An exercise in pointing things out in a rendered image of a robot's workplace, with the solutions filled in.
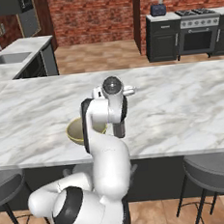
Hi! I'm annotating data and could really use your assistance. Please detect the dark cupboard with marble top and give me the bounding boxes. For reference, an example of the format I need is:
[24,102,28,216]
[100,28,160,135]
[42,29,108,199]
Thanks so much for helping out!
[141,11,186,64]

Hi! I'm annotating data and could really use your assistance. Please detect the dark counter base panel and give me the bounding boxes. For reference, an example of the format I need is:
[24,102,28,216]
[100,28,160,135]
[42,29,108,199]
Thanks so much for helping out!
[0,149,224,217]

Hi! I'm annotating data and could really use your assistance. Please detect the yellow bowl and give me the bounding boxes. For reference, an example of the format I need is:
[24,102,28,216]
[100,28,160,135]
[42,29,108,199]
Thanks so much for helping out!
[64,115,110,147]

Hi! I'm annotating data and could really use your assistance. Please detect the steel oven with hob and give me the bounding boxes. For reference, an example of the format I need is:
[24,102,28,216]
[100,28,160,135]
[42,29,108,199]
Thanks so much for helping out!
[173,6,224,61]

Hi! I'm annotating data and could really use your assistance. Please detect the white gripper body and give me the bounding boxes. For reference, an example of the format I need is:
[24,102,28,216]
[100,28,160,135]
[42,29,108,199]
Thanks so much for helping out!
[122,84,138,98]

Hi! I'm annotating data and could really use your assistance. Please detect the dark island cupboard run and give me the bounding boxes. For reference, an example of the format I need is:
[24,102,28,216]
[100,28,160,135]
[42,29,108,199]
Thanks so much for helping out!
[10,41,61,81]

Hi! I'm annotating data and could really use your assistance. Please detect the blue toaster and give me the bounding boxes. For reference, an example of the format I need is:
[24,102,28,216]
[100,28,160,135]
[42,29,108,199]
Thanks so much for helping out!
[149,0,169,18]

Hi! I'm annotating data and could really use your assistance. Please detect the dark wall cupboards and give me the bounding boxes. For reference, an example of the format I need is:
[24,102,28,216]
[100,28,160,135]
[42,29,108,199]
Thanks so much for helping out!
[0,0,43,42]

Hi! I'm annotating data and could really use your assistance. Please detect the dark grey round bar stool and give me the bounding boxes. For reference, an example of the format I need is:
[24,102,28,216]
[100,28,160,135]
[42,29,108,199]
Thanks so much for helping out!
[0,166,52,224]
[171,151,224,224]

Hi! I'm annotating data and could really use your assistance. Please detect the dark narrow cupboard run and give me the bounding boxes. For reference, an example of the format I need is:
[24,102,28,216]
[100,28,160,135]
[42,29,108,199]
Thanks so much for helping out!
[210,6,224,57]

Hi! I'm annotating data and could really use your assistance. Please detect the steel sink basin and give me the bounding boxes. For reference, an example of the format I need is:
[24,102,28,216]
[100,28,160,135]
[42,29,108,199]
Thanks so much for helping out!
[0,51,35,67]

